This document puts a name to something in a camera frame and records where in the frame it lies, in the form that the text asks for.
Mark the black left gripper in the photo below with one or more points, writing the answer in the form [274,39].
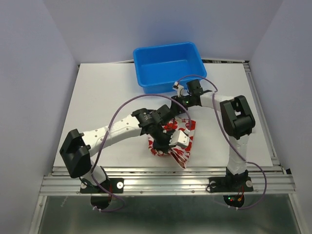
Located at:
[164,146]

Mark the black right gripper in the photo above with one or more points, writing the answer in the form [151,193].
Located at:
[177,107]

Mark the red poppy floral skirt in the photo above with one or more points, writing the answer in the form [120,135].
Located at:
[178,154]

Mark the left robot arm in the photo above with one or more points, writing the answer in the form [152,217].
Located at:
[78,147]

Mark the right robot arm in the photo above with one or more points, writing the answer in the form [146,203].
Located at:
[236,122]

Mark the blue plastic bin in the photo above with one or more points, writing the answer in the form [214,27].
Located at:
[159,67]

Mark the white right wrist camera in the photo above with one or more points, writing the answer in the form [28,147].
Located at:
[179,89]

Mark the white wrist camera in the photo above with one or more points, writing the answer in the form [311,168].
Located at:
[179,138]
[179,89]

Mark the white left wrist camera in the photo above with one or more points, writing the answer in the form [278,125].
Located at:
[179,138]

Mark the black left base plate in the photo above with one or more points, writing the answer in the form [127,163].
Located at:
[113,185]

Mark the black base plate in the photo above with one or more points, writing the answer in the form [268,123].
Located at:
[113,185]
[229,186]

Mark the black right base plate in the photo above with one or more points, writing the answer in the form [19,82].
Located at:
[229,186]

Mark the aluminium front rail frame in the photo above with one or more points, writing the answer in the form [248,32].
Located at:
[148,181]

